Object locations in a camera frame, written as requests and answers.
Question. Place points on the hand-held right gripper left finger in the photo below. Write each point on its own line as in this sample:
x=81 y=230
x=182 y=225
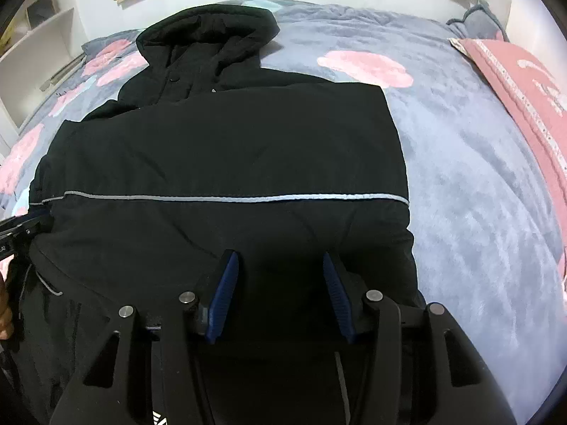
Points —
x=225 y=292

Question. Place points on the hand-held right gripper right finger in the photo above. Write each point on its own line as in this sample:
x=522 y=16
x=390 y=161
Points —
x=335 y=294

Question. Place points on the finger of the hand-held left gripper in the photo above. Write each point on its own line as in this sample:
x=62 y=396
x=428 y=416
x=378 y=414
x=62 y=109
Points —
x=24 y=226

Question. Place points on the black hooded jacket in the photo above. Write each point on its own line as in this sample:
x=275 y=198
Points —
x=221 y=150

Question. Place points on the person's left hand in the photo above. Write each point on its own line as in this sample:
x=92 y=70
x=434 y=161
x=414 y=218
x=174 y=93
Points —
x=4 y=310

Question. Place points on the grey blanket with pink flowers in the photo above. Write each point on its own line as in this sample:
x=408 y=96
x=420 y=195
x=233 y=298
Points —
x=465 y=186

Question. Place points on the pink pillow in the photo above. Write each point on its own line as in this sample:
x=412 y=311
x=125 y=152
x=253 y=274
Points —
x=522 y=88

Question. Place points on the grey pillow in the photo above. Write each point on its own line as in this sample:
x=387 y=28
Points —
x=480 y=22

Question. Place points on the white wall shelf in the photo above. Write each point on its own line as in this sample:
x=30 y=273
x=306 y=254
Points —
x=48 y=31

